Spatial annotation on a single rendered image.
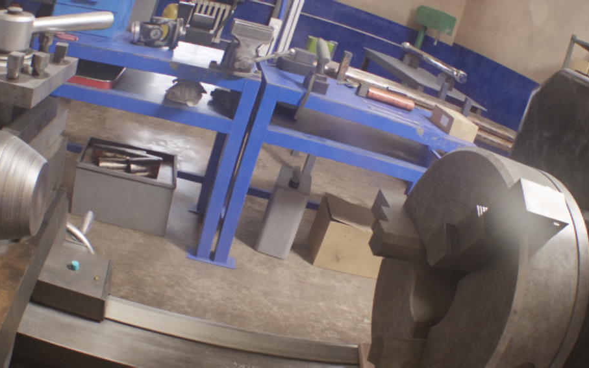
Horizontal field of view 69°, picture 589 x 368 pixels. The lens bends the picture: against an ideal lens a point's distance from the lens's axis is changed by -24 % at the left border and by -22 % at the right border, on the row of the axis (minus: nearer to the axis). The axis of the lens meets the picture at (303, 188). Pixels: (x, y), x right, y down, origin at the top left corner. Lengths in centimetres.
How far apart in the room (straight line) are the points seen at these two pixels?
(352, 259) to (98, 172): 135
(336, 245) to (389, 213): 216
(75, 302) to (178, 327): 15
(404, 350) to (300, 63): 215
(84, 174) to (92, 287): 180
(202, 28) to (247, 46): 400
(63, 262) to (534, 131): 66
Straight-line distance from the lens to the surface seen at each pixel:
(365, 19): 773
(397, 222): 50
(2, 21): 58
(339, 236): 265
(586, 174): 61
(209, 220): 235
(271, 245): 263
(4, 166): 37
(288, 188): 252
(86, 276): 68
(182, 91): 222
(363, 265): 276
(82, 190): 248
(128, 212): 249
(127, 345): 65
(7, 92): 53
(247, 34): 197
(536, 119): 71
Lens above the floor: 128
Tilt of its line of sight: 21 degrees down
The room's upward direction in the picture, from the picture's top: 20 degrees clockwise
